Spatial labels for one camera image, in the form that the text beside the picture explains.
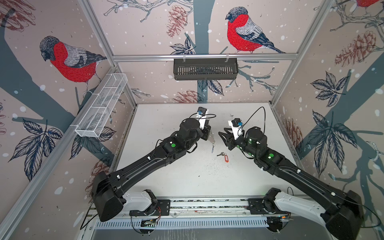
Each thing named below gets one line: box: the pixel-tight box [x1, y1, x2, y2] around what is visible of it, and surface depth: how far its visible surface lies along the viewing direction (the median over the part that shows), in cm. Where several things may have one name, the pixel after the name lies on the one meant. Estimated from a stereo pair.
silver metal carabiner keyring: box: [208, 130, 216, 147], surface depth 76 cm
